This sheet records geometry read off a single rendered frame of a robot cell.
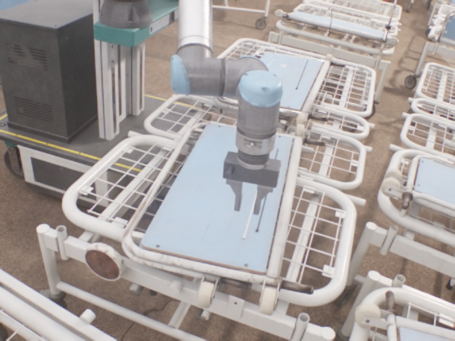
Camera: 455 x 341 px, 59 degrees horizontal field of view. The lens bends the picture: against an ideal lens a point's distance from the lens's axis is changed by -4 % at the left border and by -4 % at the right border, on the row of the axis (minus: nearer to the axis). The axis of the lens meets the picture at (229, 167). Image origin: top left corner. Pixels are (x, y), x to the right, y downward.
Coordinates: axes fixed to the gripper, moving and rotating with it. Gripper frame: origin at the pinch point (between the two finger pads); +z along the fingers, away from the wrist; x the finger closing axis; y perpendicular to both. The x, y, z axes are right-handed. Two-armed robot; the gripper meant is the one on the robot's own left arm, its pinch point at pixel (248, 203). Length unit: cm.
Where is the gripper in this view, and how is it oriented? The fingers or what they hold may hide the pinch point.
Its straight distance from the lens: 107.6
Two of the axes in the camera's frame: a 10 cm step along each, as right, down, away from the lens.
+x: 9.7, 1.8, -1.5
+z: -0.6, 8.2, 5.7
